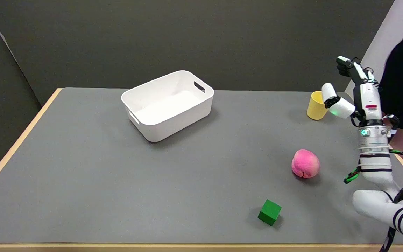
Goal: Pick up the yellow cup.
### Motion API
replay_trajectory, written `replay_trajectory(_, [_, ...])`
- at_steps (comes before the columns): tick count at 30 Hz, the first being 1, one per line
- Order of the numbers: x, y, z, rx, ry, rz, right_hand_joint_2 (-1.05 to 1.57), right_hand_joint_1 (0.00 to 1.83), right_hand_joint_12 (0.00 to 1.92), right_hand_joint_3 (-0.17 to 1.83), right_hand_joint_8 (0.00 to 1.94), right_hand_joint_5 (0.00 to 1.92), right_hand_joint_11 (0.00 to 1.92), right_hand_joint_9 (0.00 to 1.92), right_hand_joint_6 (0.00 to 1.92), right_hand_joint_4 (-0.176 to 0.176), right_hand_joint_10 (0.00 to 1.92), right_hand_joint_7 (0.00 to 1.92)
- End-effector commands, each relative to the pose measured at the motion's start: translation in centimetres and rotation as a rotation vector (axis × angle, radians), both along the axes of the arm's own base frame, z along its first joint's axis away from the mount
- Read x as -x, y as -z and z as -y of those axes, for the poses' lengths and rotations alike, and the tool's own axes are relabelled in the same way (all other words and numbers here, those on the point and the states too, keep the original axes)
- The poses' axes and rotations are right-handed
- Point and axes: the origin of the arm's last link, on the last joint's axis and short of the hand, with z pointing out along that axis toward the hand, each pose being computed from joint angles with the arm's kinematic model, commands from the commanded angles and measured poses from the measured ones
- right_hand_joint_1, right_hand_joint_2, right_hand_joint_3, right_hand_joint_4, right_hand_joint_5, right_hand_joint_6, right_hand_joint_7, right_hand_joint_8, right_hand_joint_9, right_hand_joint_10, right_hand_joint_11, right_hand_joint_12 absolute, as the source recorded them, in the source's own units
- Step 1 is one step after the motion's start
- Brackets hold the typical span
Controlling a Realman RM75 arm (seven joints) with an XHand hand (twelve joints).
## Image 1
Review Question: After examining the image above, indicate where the white plastic storage bin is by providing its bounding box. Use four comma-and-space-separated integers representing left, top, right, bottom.
121, 70, 215, 143

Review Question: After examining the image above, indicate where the black green cable loop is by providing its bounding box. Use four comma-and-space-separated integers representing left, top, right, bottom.
344, 167, 363, 184

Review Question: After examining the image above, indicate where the green cube block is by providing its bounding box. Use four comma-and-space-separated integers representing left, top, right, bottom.
257, 199, 282, 227

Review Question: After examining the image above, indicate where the pink toy peach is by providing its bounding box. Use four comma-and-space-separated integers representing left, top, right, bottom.
291, 149, 320, 179

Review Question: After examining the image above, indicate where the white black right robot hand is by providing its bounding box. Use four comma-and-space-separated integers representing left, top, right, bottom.
321, 56, 387, 127

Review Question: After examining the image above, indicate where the yellow cup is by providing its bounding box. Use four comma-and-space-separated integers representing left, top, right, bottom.
306, 91, 329, 120

